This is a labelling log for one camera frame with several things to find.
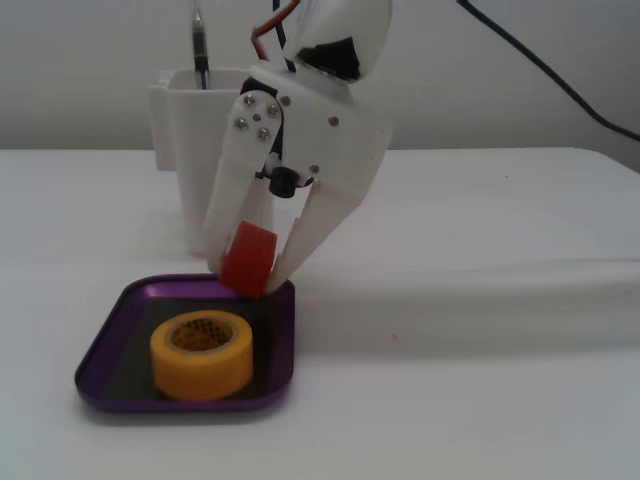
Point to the red ribbed block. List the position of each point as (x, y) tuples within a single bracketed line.
[(247, 265)]

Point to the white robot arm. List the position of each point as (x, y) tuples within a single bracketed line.
[(360, 20)]

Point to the small black clip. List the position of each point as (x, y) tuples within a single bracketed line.
[(282, 181)]

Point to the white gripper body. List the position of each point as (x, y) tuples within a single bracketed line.
[(334, 142)]

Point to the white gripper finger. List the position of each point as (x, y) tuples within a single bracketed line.
[(315, 230), (240, 185)]

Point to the purple metal tray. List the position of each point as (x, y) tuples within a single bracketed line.
[(100, 370)]

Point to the yellow masking tape roll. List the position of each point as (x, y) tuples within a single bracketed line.
[(200, 370)]

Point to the white plastic pen holder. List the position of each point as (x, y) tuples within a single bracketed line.
[(175, 150)]

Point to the black pen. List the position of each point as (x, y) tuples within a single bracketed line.
[(200, 45)]

